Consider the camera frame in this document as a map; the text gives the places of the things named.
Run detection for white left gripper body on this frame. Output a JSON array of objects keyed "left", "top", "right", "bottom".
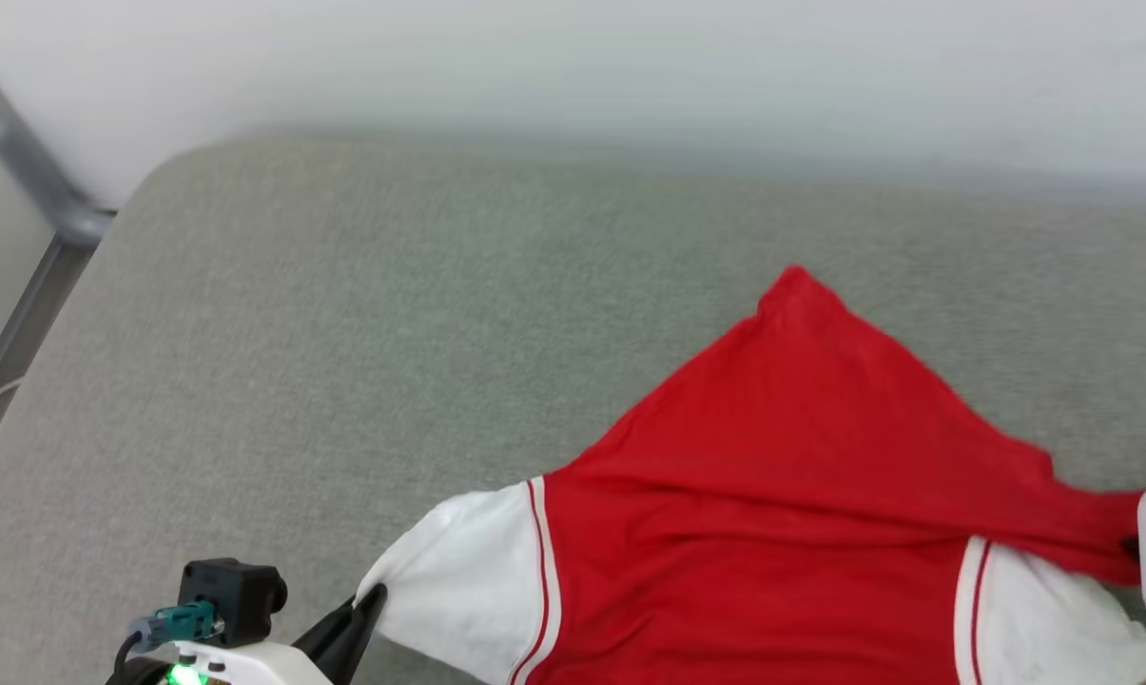
[{"left": 107, "top": 639, "right": 334, "bottom": 685}]

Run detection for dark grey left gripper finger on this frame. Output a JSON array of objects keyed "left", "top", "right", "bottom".
[
  {"left": 325, "top": 583, "right": 389, "bottom": 685},
  {"left": 292, "top": 597, "right": 359, "bottom": 672}
]

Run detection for red and white jersey shirt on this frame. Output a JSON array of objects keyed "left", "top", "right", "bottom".
[{"left": 356, "top": 264, "right": 1146, "bottom": 685}]

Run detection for teal cable connector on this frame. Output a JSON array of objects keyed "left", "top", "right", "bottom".
[{"left": 130, "top": 601, "right": 224, "bottom": 654}]

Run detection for thin black cable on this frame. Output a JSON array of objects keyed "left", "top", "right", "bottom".
[{"left": 109, "top": 632, "right": 147, "bottom": 685}]

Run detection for grey metal frame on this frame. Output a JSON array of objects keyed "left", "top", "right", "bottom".
[{"left": 0, "top": 38, "right": 117, "bottom": 486}]

